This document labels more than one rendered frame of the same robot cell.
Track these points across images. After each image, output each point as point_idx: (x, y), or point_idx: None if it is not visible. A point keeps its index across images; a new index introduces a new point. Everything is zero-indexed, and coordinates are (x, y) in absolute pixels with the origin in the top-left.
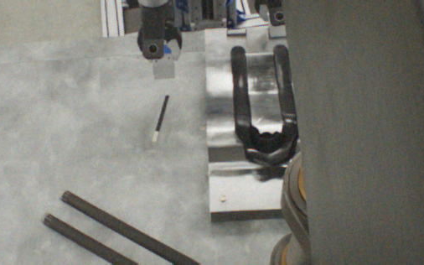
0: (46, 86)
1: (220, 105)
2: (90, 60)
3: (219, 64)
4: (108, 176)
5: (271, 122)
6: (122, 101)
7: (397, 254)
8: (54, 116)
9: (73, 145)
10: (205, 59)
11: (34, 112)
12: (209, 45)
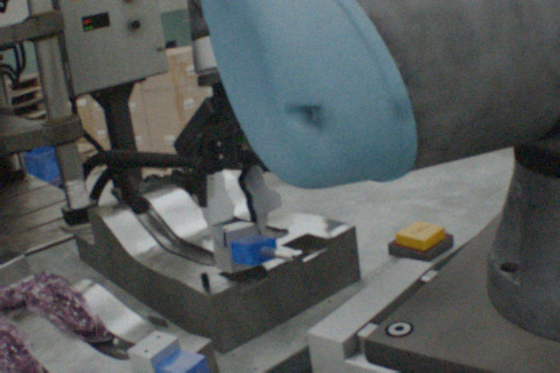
0: (466, 182)
1: (235, 198)
2: (468, 207)
3: (287, 220)
4: (312, 192)
5: (156, 193)
6: (380, 213)
7: None
8: (421, 181)
9: (372, 184)
10: (310, 215)
11: (441, 174)
12: (323, 220)
